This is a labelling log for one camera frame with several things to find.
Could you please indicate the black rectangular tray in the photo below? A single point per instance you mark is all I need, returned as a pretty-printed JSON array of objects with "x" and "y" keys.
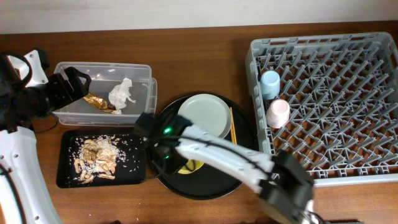
[{"x": 64, "y": 168}]

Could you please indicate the round black tray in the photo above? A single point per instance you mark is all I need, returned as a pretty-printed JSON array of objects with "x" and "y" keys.
[{"x": 206, "y": 182}]

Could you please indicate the pink cup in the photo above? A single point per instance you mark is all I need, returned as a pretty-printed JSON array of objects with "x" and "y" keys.
[{"x": 278, "y": 114}]

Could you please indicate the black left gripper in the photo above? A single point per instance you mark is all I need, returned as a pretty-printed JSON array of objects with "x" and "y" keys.
[{"x": 58, "y": 82}]

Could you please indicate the grey round plate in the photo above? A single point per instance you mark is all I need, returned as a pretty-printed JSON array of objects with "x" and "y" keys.
[{"x": 209, "y": 112}]

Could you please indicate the blue cup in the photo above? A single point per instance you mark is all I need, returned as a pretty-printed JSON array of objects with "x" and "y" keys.
[{"x": 270, "y": 85}]

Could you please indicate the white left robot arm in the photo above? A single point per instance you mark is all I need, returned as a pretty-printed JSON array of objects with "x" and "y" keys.
[{"x": 27, "y": 93}]

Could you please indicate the food scraps and shells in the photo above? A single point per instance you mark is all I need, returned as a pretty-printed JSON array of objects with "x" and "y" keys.
[{"x": 106, "y": 160}]

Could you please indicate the clear plastic bin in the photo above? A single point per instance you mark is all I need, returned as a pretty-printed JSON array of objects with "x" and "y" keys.
[{"x": 104, "y": 77}]

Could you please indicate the white tissue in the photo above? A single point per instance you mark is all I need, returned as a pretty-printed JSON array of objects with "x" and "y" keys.
[{"x": 120, "y": 94}]

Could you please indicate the yellow bowl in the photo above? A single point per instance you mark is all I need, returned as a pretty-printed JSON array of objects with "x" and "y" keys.
[{"x": 190, "y": 167}]

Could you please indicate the grey dishwasher rack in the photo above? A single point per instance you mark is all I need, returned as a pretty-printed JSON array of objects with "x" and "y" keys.
[{"x": 342, "y": 92}]

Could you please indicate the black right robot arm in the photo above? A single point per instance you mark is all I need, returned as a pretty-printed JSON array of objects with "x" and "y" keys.
[{"x": 283, "y": 186}]

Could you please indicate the gold foil wrapper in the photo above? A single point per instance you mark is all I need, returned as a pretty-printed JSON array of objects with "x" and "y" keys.
[{"x": 101, "y": 104}]

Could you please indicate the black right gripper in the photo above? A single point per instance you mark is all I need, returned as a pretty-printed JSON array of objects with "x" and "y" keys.
[{"x": 171, "y": 168}]

